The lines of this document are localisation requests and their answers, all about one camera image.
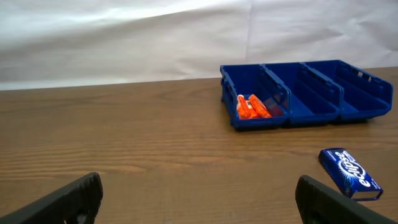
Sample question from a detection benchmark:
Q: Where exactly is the orange candy box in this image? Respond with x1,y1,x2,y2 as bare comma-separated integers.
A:
236,94,253,120
248,93,273,119

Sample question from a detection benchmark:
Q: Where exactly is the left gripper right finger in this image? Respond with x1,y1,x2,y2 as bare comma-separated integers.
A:
295,174,398,224

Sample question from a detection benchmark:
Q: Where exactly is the blue tray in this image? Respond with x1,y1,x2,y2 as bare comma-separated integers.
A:
220,59,394,131

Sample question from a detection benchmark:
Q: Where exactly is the blue candy pack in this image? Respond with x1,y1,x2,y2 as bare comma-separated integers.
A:
318,147,384,202

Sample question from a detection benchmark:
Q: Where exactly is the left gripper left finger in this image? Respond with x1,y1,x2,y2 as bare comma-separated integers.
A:
0,172,104,224

